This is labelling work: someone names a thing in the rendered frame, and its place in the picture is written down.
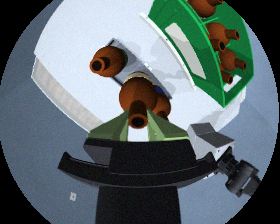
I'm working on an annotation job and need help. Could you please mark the green bottle crate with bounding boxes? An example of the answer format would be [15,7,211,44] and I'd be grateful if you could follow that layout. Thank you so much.
[148,0,254,108]

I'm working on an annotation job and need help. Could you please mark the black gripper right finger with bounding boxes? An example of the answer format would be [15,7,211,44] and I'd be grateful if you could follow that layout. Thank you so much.
[147,109,190,141]

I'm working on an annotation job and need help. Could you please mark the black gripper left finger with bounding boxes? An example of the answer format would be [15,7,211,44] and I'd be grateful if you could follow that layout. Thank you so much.
[86,109,129,141]

